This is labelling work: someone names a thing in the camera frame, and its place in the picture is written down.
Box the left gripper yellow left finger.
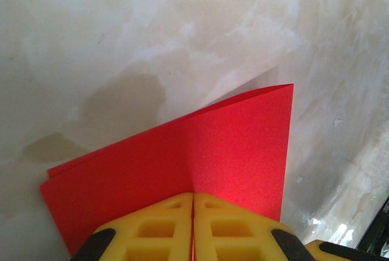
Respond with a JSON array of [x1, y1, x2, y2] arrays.
[[69, 192, 195, 261]]

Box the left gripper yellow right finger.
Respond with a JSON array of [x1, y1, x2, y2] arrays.
[[193, 192, 317, 261]]

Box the red paper sheet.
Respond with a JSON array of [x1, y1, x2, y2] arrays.
[[39, 83, 295, 257]]

